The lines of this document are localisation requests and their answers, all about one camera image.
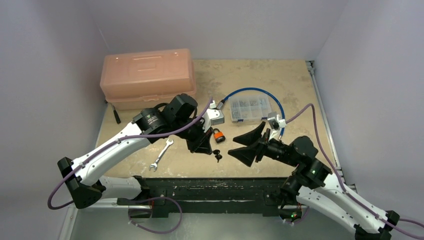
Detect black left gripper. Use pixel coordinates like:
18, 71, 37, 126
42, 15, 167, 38
172, 116, 214, 154

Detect orange black padlock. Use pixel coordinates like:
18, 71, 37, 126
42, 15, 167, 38
213, 128, 226, 144

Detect black-headed key bunch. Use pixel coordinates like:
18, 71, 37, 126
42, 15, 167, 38
212, 149, 223, 163

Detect blue cable lock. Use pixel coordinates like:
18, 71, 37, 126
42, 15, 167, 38
216, 87, 287, 137

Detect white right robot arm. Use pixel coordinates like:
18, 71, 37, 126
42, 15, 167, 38
228, 122, 400, 240

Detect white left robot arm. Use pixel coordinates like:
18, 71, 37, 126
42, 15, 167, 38
57, 93, 216, 209

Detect clear plastic screw organizer box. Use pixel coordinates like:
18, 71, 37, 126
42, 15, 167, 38
226, 94, 273, 123

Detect silver open-end wrench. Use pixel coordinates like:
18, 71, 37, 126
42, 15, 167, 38
148, 138, 174, 172

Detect orange plastic toolbox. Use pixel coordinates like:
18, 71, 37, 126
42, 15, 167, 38
100, 48, 197, 110

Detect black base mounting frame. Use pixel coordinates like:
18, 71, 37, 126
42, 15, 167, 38
117, 177, 308, 222

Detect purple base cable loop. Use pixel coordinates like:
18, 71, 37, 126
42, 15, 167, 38
127, 195, 184, 235

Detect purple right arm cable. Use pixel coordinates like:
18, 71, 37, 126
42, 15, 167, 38
284, 103, 424, 239

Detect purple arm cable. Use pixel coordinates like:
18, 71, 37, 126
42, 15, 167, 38
284, 103, 424, 239
47, 96, 214, 211

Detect black-handled tool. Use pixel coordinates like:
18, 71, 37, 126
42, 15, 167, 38
110, 103, 122, 124

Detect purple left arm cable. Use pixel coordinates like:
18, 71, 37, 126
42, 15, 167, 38
47, 96, 214, 211

